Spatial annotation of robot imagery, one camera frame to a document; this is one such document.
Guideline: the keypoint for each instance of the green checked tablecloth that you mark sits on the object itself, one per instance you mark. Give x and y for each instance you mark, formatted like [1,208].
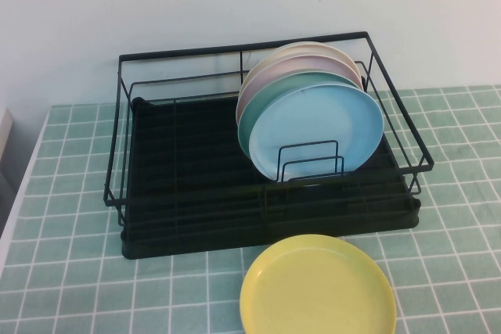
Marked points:
[78,279]

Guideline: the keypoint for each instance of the teal green round plate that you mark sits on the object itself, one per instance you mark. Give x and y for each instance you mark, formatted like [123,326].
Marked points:
[266,95]

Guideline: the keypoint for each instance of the cream round plate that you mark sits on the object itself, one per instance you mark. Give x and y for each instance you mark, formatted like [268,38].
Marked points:
[305,47]

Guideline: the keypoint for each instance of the black plastic drip tray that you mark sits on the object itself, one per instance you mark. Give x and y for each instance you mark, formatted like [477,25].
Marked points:
[188,240]

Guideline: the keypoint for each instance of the light blue round plate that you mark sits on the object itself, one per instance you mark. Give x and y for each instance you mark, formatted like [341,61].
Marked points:
[317,130]

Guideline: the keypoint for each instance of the pink round plate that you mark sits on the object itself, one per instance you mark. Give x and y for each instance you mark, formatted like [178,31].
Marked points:
[274,70]

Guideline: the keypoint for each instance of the yellow round plate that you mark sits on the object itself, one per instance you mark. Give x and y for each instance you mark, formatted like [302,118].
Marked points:
[313,295]

